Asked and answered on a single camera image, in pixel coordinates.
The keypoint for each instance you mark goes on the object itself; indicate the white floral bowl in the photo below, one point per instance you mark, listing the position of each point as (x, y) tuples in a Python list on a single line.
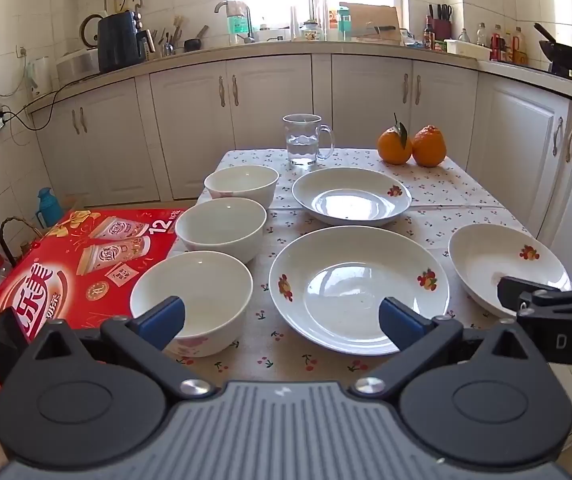
[(216, 285), (221, 225), (241, 182)]

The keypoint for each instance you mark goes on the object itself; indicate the cherry print tablecloth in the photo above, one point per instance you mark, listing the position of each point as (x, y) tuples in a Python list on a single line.
[(460, 185)]

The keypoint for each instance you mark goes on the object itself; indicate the white countertop appliance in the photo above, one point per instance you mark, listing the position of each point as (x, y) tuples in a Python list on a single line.
[(78, 65)]

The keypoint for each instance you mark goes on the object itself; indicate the black wok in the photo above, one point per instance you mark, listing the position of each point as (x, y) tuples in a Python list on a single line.
[(568, 57)]

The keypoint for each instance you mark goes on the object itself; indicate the metal faucet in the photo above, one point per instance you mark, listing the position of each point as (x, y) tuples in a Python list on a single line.
[(250, 22)]

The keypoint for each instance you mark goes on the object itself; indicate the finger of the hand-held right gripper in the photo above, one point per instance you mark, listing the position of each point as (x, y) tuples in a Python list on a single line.
[(515, 292)]

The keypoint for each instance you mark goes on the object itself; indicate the white plastic tray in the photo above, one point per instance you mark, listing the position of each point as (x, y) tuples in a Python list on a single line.
[(468, 50)]

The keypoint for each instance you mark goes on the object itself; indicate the wicker basket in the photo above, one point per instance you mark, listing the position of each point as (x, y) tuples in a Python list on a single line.
[(16, 219)]

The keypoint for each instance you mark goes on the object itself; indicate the wooden cutting board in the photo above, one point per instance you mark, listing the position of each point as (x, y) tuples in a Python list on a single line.
[(375, 15)]

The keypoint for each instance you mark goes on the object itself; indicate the blue thermos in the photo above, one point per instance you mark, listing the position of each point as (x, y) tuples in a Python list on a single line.
[(51, 207)]

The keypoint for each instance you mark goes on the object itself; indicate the glass jar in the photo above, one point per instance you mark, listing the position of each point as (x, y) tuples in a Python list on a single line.
[(311, 31)]

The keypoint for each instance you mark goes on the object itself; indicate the red knife block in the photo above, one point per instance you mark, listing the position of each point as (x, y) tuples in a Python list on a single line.
[(443, 27)]

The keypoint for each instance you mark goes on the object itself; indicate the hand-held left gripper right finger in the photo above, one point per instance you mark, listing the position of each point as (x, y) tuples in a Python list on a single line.
[(399, 325)]

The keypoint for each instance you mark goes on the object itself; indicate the teal bottle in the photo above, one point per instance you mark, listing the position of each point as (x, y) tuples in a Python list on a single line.
[(344, 22)]

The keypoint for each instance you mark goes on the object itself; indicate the kitchen knife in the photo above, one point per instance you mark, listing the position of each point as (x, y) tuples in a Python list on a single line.
[(380, 29)]

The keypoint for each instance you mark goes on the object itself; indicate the red printed carton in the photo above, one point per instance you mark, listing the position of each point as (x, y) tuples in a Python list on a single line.
[(66, 260)]

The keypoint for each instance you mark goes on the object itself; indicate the clear glass mug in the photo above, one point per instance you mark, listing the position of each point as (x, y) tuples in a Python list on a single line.
[(303, 145)]

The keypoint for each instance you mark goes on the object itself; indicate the yellow oil bottle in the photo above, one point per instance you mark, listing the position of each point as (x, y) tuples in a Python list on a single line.
[(518, 47)]

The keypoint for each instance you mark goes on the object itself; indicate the red condiment bottle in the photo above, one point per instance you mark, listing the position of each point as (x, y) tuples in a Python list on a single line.
[(496, 45)]

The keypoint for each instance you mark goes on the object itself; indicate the black air fryer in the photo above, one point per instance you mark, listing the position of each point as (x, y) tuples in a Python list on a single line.
[(121, 42)]

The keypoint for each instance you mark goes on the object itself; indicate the utensil holder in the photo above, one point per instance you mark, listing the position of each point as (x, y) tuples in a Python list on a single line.
[(167, 47)]

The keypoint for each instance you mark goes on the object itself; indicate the small clear bottle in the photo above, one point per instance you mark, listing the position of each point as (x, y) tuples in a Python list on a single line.
[(463, 36)]

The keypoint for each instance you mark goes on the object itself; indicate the green detergent bottle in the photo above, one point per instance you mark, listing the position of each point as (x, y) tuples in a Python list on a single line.
[(237, 22)]

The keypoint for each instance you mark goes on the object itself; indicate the clear condiment bottle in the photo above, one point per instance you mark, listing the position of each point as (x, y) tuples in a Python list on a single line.
[(481, 35)]

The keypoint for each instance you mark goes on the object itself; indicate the white fruit print plate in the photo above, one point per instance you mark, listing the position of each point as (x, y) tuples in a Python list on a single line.
[(345, 280), (350, 200), (490, 260)]

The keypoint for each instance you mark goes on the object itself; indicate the slim condiment bottle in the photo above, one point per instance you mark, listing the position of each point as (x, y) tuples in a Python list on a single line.
[(507, 47)]

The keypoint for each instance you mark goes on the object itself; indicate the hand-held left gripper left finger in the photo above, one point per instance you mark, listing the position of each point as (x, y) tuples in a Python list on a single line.
[(166, 320)]

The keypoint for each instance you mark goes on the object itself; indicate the white electric jug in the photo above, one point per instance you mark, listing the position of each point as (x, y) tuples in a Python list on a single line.
[(40, 77)]

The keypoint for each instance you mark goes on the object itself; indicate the orange with leaf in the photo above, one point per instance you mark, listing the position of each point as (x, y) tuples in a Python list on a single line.
[(393, 147)]

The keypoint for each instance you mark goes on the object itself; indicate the black mortar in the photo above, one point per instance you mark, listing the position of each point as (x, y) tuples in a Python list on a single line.
[(193, 44)]

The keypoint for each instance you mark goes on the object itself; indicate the dark sauce bottle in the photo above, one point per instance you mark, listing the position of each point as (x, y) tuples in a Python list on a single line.
[(428, 35)]

